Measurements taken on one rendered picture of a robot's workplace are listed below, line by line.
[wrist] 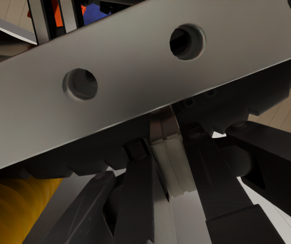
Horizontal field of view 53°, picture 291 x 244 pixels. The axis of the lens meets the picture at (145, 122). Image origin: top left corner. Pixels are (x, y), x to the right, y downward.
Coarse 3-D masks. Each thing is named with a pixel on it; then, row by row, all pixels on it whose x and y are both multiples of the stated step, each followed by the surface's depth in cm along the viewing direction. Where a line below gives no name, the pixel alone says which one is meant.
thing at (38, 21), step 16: (32, 0) 20; (48, 0) 22; (64, 0) 20; (32, 16) 21; (48, 16) 21; (64, 16) 21; (80, 16) 22; (0, 32) 40; (48, 32) 21; (64, 32) 21; (176, 32) 19; (0, 48) 29; (16, 48) 32
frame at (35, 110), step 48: (144, 0) 11; (192, 0) 11; (240, 0) 10; (288, 0) 13; (48, 48) 11; (96, 48) 11; (144, 48) 11; (192, 48) 15; (240, 48) 11; (288, 48) 11; (0, 96) 12; (48, 96) 12; (96, 96) 12; (144, 96) 11; (0, 144) 12; (48, 144) 12
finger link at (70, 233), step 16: (96, 176) 13; (112, 176) 12; (80, 192) 12; (96, 192) 11; (80, 208) 11; (96, 208) 11; (64, 224) 10; (80, 224) 10; (96, 224) 10; (112, 224) 13; (48, 240) 9; (64, 240) 9; (80, 240) 9; (96, 240) 10; (112, 240) 11
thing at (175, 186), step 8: (152, 112) 19; (160, 112) 19; (152, 120) 17; (160, 120) 17; (152, 128) 16; (160, 128) 15; (152, 136) 14; (160, 136) 14; (152, 144) 13; (160, 144) 13; (160, 152) 13; (168, 152) 14; (160, 160) 14; (168, 160) 14; (160, 168) 14; (168, 168) 14; (176, 168) 14; (168, 176) 14; (176, 176) 14; (168, 184) 14; (176, 184) 14; (176, 192) 14
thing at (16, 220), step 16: (32, 176) 26; (0, 192) 22; (16, 192) 23; (32, 192) 25; (48, 192) 27; (0, 208) 21; (16, 208) 22; (32, 208) 24; (0, 224) 20; (16, 224) 22; (32, 224) 24; (0, 240) 19; (16, 240) 21
